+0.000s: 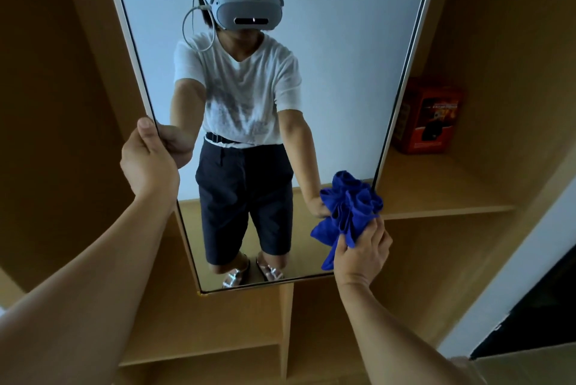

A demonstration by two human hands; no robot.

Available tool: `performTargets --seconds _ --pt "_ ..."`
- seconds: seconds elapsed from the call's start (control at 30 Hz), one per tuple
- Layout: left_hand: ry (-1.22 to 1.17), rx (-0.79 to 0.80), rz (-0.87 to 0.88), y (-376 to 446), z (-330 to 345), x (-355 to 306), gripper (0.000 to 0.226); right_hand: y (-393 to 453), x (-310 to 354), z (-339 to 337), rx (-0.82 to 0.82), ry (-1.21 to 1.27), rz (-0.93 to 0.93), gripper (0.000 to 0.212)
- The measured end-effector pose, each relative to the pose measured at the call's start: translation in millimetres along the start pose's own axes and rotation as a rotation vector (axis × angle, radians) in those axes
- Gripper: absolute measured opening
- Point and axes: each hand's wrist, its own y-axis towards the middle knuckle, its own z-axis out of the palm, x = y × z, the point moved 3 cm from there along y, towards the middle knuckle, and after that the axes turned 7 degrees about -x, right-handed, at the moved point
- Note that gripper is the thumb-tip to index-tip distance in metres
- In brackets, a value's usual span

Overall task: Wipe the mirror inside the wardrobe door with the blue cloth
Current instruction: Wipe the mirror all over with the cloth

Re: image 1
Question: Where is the person's right forearm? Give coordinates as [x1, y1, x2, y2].
[337, 281, 489, 385]

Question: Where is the red cardboard box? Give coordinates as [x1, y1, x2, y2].
[392, 78, 464, 155]

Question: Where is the person's right hand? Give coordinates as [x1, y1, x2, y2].
[332, 216, 394, 289]

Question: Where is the blue microfibre cloth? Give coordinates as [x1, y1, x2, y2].
[310, 170, 384, 272]

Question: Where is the light wooden wardrobe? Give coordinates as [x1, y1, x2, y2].
[0, 0, 576, 385]

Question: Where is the person's left hand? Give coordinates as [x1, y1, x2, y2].
[119, 117, 181, 203]

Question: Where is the tall framed mirror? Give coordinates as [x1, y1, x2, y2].
[98, 0, 446, 294]

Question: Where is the person's left forearm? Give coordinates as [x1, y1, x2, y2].
[0, 193, 179, 385]

